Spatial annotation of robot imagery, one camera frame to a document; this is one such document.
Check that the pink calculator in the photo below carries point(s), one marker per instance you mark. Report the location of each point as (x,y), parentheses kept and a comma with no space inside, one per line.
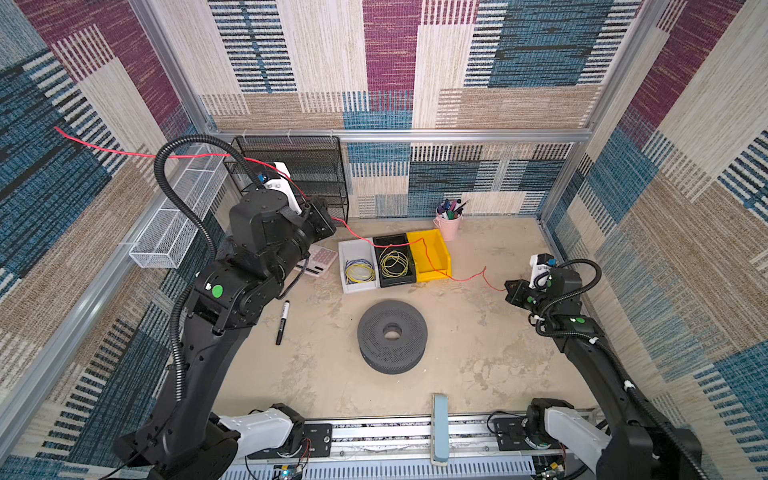
(321,260)

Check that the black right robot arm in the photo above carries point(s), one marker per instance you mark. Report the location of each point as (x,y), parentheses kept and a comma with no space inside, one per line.
(639,442)

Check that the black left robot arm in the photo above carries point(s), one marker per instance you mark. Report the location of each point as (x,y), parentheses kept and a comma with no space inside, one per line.
(271,234)

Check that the black plastic bin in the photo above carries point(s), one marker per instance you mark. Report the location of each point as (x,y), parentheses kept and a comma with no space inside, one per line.
(394,260)

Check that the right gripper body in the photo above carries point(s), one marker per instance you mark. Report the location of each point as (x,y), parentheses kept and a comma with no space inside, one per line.
(525,297)

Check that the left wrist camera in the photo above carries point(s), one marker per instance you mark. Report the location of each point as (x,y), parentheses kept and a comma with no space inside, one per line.
(277,177)

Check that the pink pen cup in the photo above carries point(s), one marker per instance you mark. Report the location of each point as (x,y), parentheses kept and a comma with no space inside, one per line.
(449,215)

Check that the black white marker pen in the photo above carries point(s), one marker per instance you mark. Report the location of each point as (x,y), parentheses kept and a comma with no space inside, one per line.
(282,323)

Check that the grey cable spool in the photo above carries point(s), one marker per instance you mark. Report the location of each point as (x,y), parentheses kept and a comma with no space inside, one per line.
(392,337)

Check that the black mesh shelf rack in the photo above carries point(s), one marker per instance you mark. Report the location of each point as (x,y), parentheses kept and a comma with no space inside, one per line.
(315,165)

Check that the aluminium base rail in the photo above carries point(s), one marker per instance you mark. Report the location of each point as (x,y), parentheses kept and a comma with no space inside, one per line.
(488,445)

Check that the white plastic bin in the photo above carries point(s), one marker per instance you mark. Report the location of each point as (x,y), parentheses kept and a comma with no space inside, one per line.
(358,267)

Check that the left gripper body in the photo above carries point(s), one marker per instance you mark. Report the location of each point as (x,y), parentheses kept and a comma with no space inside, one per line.
(314,227)

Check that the yellow plastic bin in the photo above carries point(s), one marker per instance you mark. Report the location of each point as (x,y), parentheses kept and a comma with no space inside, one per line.
(431,256)

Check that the white wire mesh basket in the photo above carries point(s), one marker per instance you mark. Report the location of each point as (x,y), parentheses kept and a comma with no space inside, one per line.
(170,237)

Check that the light blue clamp handle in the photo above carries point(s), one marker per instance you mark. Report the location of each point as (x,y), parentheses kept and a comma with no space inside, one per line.
(440,436)

